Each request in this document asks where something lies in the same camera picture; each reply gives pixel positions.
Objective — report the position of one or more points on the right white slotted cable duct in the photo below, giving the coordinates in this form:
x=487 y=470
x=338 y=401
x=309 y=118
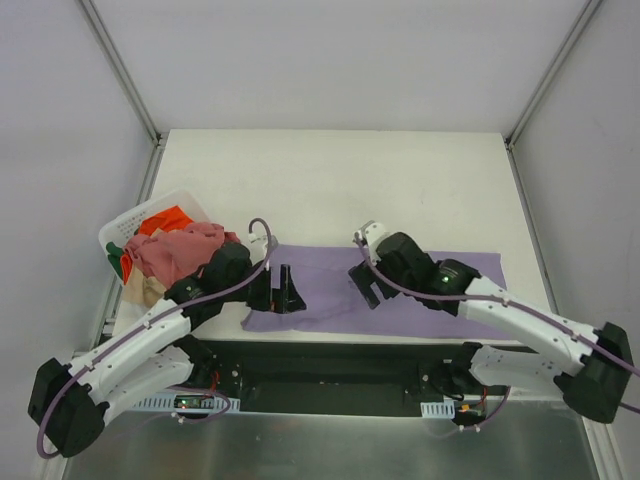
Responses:
x=445 y=409

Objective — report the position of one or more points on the aluminium frame post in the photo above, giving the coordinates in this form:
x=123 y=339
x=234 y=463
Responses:
x=577 y=29
x=120 y=71

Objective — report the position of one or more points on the white slotted cable duct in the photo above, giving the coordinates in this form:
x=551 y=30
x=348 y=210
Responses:
x=167 y=402
x=445 y=409

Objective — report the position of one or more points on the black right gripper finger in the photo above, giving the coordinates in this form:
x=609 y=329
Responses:
x=374 y=294
x=363 y=278

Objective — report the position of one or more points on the white plastic laundry basket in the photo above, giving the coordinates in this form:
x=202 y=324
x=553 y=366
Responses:
x=123 y=228

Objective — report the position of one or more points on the left aluminium frame post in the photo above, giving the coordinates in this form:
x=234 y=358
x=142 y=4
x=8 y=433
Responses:
x=120 y=71

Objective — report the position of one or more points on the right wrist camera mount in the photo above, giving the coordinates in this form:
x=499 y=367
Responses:
x=371 y=234

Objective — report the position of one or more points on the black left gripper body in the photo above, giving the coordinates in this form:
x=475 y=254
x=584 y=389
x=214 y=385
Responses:
x=267 y=291

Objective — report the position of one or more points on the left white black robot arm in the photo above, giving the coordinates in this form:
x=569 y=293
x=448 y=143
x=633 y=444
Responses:
x=72 y=403

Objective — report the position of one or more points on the green garment in basket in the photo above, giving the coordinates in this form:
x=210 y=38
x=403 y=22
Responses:
x=114 y=254

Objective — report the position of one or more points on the left white slotted cable duct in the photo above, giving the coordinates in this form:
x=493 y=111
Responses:
x=167 y=402

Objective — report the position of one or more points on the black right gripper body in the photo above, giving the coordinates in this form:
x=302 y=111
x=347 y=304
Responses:
x=368 y=278

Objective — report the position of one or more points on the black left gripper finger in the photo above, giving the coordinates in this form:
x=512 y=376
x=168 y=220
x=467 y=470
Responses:
x=290 y=298
x=279 y=296

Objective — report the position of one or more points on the pink t-shirt in basket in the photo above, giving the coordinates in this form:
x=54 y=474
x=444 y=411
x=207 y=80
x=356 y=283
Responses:
x=171 y=256

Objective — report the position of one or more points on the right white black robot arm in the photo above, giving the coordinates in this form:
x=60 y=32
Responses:
x=588 y=367

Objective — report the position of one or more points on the orange t-shirt in basket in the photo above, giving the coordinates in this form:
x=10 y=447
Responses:
x=173 y=218

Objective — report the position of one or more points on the right aluminium frame post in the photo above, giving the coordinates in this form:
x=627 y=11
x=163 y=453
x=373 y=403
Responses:
x=577 y=29

